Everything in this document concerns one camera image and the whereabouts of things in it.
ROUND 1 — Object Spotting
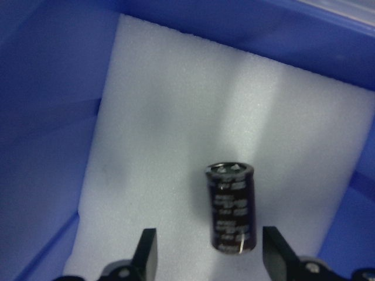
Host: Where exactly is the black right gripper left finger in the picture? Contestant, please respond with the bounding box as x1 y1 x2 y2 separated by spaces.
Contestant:
99 228 158 280

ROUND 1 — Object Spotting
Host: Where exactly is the white foam pad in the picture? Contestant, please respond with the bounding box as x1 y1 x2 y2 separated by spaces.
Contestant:
64 15 374 280

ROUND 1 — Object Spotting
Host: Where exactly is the dark brown cylindrical capacitor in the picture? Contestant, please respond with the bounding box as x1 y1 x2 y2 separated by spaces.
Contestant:
204 162 257 255

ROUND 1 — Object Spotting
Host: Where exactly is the blue plastic bin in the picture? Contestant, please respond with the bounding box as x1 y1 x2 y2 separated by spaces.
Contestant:
1 1 374 280

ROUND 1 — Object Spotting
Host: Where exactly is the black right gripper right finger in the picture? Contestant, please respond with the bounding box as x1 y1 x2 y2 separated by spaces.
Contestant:
262 226 345 280

